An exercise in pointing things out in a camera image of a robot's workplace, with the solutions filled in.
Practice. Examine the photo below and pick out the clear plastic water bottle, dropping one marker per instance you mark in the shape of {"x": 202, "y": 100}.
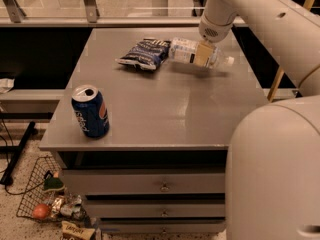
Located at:
{"x": 183, "y": 50}

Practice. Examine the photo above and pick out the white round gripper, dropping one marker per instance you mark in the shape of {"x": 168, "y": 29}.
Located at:
{"x": 210, "y": 31}

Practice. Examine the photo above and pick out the top drawer knob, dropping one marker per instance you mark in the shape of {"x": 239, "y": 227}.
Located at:
{"x": 164, "y": 188}

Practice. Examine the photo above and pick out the crumpled silver wrapper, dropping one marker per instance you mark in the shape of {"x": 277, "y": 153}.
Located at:
{"x": 67, "y": 206}

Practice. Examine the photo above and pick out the grey drawer cabinet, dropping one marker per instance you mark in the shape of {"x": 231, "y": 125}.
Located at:
{"x": 171, "y": 126}

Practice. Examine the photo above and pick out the orange fruit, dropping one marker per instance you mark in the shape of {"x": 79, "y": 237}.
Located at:
{"x": 41, "y": 211}

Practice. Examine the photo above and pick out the black wire basket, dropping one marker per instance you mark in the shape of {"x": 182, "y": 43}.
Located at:
{"x": 44, "y": 168}

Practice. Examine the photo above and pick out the blue chip bag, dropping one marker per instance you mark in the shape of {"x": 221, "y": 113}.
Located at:
{"x": 147, "y": 54}

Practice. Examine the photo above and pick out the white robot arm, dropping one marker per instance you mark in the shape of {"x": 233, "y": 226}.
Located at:
{"x": 272, "y": 176}

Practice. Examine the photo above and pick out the drawer knob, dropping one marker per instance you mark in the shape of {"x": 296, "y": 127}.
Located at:
{"x": 164, "y": 188}
{"x": 164, "y": 213}

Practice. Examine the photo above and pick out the black metal stand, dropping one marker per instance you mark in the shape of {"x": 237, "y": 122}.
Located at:
{"x": 16, "y": 151}

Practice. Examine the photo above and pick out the yellow snack bag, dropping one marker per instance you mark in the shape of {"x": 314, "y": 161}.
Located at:
{"x": 71, "y": 231}

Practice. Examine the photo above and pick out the green sponge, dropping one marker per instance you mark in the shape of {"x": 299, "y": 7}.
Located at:
{"x": 53, "y": 184}

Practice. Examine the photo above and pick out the blue Pepsi can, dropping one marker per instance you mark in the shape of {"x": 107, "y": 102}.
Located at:
{"x": 90, "y": 111}

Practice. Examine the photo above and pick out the middle drawer knob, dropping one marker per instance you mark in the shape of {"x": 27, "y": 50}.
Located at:
{"x": 164, "y": 213}

